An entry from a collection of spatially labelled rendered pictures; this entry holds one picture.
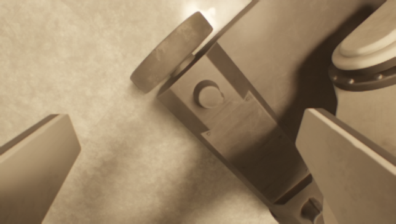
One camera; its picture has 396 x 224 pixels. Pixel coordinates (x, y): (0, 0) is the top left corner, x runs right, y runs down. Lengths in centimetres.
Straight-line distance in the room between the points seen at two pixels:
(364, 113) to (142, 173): 55
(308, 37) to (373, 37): 13
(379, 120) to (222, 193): 52
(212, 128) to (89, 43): 38
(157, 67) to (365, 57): 30
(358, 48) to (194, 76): 24
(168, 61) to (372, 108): 29
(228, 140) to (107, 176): 41
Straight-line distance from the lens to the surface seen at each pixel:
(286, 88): 45
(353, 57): 36
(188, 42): 36
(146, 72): 37
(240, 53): 40
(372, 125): 30
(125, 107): 59
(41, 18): 64
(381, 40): 36
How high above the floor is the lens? 55
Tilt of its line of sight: 73 degrees down
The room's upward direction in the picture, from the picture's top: 158 degrees clockwise
